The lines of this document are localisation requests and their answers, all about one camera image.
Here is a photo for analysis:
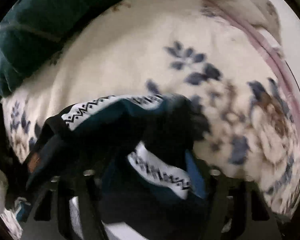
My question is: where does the white floral blanket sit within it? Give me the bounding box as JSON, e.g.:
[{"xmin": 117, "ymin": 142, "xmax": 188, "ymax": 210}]
[{"xmin": 1, "ymin": 0, "xmax": 300, "ymax": 240}]

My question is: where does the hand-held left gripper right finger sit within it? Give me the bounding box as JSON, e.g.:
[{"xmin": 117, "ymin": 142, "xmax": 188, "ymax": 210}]
[{"xmin": 185, "ymin": 151, "xmax": 271, "ymax": 240}]

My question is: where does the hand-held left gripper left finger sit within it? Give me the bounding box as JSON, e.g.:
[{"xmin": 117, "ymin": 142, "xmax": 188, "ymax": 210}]
[{"xmin": 34, "ymin": 169, "xmax": 109, "ymax": 240}]

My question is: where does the navy teal patterned garment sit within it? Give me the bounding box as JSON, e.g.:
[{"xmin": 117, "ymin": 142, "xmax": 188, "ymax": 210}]
[{"xmin": 5, "ymin": 93, "xmax": 212, "ymax": 240}]

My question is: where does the beige cloth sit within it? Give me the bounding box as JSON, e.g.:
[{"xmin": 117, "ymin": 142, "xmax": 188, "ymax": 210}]
[{"xmin": 246, "ymin": 0, "xmax": 284, "ymax": 48}]

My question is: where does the dark green cloth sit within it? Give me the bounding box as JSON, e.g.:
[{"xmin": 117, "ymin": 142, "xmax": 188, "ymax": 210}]
[{"xmin": 0, "ymin": 0, "xmax": 205, "ymax": 98}]

